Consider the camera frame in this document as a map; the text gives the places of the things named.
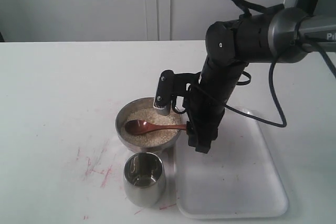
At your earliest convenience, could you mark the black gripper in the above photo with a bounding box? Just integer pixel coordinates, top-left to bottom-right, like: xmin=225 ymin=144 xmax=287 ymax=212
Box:
xmin=187 ymin=58 xmax=248 ymax=153

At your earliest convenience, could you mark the brown wooden spoon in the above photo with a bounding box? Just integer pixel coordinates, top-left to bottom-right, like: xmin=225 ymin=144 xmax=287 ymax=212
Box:
xmin=124 ymin=120 xmax=187 ymax=136

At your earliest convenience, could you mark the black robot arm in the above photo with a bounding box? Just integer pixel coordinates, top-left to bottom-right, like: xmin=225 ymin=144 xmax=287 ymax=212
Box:
xmin=186 ymin=7 xmax=335 ymax=153

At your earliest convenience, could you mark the steel bowl of rice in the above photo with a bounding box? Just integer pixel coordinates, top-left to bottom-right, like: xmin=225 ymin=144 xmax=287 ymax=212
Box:
xmin=115 ymin=97 xmax=186 ymax=153

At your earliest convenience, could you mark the small steel cup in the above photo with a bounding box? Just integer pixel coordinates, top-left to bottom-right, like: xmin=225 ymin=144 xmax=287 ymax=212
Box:
xmin=123 ymin=152 xmax=166 ymax=208

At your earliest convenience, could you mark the white plastic tray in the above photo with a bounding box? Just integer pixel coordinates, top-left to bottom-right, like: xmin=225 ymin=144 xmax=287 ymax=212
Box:
xmin=174 ymin=111 xmax=288 ymax=219

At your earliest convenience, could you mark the black cable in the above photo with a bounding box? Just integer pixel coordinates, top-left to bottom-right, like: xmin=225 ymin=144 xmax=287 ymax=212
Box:
xmin=223 ymin=0 xmax=336 ymax=129

